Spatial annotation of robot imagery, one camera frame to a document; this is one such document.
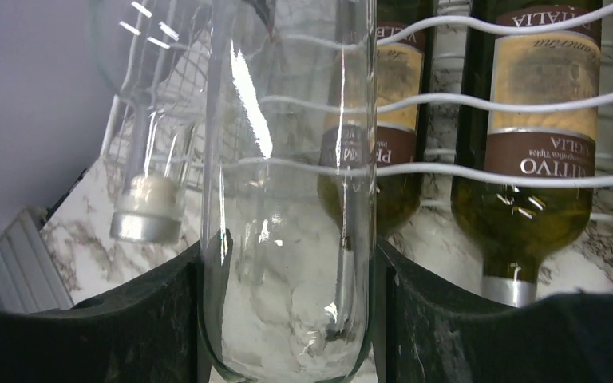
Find clear bottle silver cap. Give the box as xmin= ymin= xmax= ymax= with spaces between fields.
xmin=88 ymin=1 xmax=212 ymax=243

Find white wire wine rack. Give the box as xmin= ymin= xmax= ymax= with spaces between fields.
xmin=100 ymin=0 xmax=613 ymax=223

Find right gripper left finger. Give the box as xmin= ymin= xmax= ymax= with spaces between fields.
xmin=0 ymin=230 xmax=234 ymax=383

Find green bottle black neck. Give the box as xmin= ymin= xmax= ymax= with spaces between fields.
xmin=317 ymin=1 xmax=437 ymax=238

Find green bottle silver neck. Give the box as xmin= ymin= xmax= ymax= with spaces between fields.
xmin=451 ymin=21 xmax=602 ymax=307

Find clear glass bottle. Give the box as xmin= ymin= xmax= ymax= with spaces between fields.
xmin=198 ymin=1 xmax=375 ymax=382

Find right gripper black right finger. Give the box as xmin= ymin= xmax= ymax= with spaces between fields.
xmin=372 ymin=240 xmax=613 ymax=382

